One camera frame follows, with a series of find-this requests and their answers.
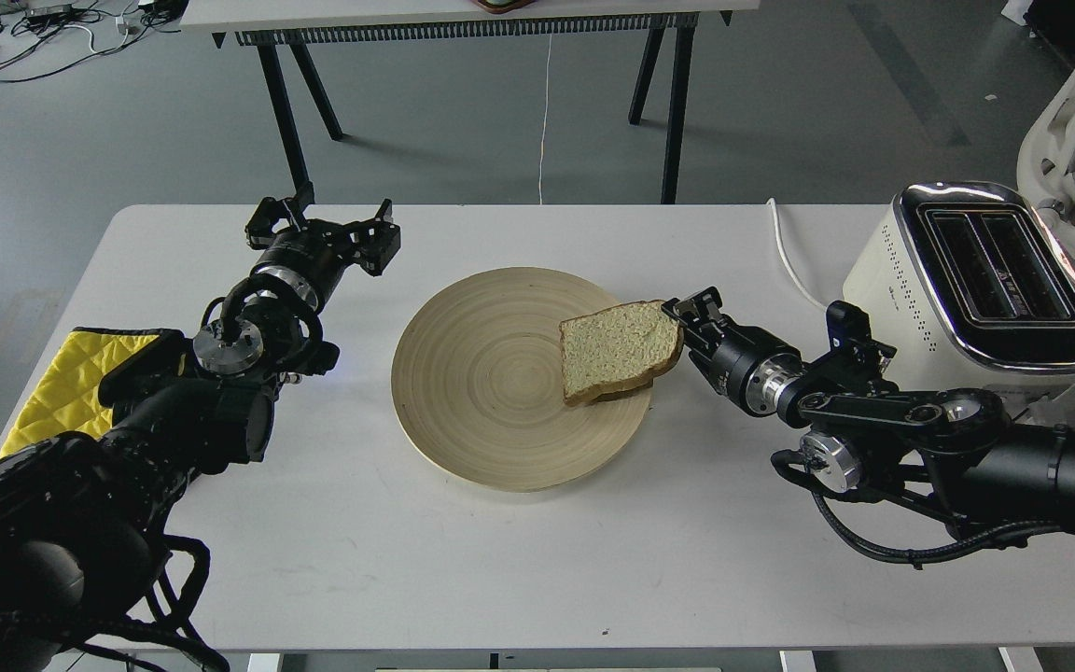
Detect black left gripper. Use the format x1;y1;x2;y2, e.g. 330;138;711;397
244;195;401;308

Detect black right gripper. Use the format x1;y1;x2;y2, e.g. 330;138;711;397
662;287;803;417

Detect slice of bread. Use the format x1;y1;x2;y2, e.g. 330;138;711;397
559;301;684;408

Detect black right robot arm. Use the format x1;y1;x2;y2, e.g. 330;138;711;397
662;287;1075;568

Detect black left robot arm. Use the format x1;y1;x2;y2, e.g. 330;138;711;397
0;186;401;671

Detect cream chrome toaster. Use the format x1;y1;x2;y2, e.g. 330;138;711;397
842;180;1075;413

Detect round wooden plate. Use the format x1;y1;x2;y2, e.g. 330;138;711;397
391;267;653;492

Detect yellow quilted cloth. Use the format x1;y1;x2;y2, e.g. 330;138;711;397
0;327;183;459

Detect background table black legs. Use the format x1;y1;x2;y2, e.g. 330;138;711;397
177;1;761;204

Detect white toaster power cable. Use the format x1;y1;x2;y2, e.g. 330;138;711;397
766;198;828;309

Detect white hanging cable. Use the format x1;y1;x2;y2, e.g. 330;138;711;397
538;34;553;204

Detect floor cables and adapters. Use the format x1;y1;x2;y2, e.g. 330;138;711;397
0;0;189;94

